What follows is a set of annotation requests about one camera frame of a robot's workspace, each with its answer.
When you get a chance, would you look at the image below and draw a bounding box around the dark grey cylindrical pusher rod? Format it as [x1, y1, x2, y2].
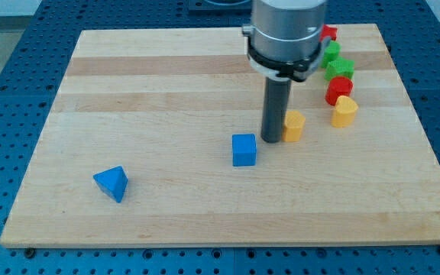
[260, 78, 291, 143]

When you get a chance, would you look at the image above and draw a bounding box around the yellow hexagon block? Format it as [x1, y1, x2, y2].
[282, 110, 306, 142]

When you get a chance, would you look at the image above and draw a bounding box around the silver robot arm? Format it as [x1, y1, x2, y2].
[241, 0, 330, 143]

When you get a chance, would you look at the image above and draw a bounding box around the red cylinder block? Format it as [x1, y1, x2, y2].
[325, 76, 354, 105]

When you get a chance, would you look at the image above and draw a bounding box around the blue cube block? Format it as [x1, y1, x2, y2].
[231, 134, 257, 167]

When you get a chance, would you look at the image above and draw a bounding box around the green star block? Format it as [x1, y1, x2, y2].
[324, 57, 355, 81]

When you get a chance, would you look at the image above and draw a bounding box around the green cylinder block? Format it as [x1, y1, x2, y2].
[320, 40, 341, 68]

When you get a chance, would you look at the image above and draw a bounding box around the yellow heart block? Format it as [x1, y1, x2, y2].
[331, 95, 359, 128]

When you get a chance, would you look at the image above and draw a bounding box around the red star block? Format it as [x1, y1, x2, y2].
[320, 24, 338, 40]

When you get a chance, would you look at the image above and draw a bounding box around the wooden board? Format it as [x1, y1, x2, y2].
[0, 24, 440, 248]

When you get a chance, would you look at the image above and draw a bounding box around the blue triangular prism block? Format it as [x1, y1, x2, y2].
[92, 166, 128, 203]

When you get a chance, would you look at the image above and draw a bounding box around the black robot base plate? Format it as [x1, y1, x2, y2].
[186, 0, 252, 14]

